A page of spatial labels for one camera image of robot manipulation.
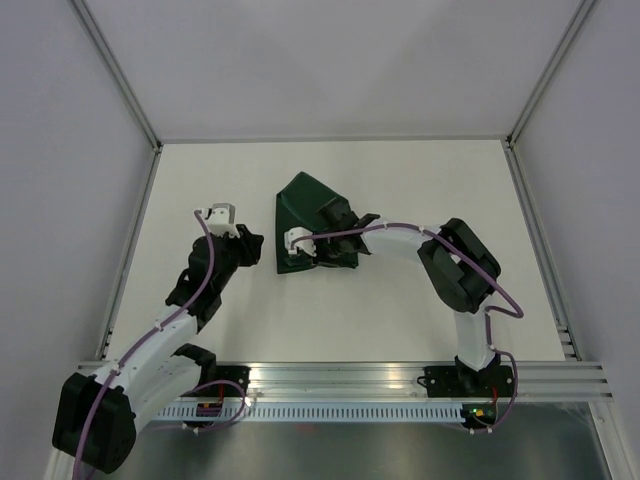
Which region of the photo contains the dark green cloth napkin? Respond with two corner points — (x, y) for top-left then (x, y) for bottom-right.
(275, 172), (359, 274)

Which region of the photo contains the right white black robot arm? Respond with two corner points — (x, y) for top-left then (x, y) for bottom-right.
(315, 200), (501, 396)

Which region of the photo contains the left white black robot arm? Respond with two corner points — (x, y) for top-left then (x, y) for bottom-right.
(52, 224), (264, 474)

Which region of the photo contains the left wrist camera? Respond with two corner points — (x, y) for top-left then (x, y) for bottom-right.
(196, 203), (239, 238)

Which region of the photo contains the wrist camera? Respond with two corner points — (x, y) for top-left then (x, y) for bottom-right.
(284, 227), (316, 257)
(196, 203), (239, 238)

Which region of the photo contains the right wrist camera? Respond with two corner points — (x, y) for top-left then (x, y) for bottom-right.
(284, 227), (316, 257)

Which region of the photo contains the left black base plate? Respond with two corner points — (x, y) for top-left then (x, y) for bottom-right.
(187, 364), (251, 399)

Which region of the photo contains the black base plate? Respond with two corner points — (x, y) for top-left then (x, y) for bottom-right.
(416, 366), (515, 399)
(187, 364), (251, 399)

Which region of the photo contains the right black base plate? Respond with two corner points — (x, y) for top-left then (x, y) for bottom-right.
(416, 366), (515, 399)

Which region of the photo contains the white slotted cable duct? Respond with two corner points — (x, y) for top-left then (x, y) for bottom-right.
(155, 402), (463, 423)

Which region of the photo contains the aluminium rail beam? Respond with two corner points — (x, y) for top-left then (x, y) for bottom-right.
(74, 360), (614, 401)

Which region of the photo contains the left aluminium frame post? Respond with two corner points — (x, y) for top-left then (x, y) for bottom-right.
(68, 0), (162, 152)

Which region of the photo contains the aluminium frame post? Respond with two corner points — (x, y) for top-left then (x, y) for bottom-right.
(505, 0), (599, 149)
(68, 0), (162, 152)

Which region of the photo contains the right aluminium frame post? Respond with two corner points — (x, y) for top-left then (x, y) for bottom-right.
(505, 0), (599, 149)

